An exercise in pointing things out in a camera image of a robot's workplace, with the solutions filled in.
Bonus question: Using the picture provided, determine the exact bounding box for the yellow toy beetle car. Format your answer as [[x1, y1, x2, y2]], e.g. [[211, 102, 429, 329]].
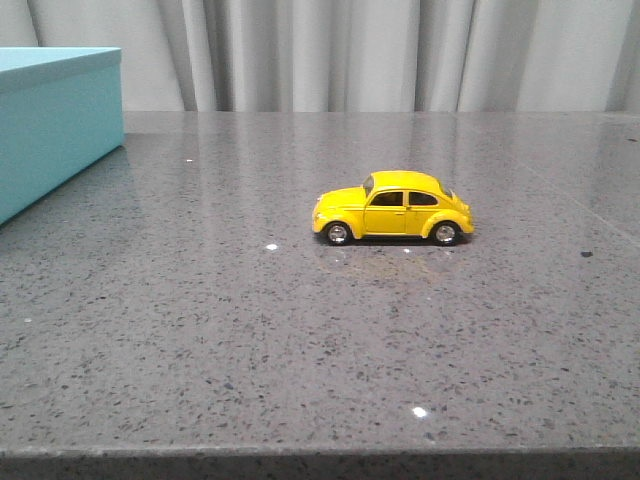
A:
[[312, 170, 475, 246]]

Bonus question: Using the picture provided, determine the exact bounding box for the light blue storage box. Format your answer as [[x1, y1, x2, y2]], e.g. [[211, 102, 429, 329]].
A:
[[0, 47, 125, 221]]

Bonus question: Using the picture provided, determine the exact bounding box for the grey pleated curtain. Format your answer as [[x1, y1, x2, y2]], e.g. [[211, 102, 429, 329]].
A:
[[1, 1, 639, 112]]

